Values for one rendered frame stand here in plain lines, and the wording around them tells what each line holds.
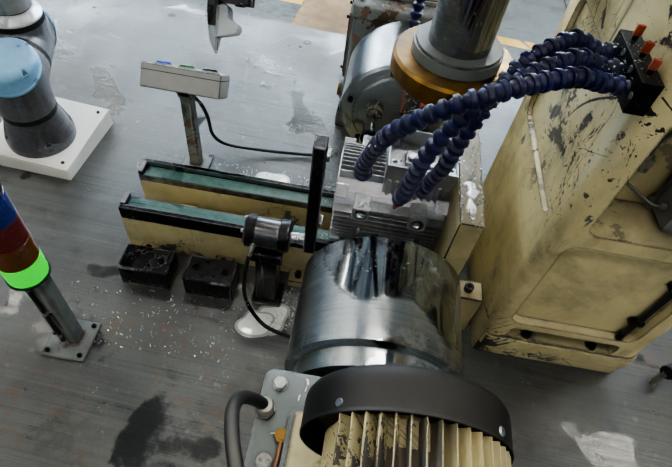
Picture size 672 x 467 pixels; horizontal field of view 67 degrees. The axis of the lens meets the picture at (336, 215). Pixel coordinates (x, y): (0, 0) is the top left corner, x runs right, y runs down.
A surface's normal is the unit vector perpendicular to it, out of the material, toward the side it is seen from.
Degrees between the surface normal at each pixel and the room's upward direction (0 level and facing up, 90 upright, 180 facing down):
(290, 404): 0
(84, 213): 0
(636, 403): 0
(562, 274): 90
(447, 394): 11
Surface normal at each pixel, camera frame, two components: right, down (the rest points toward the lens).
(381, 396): -0.28, -0.65
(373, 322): -0.06, -0.65
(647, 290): -0.14, 0.76
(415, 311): 0.39, -0.55
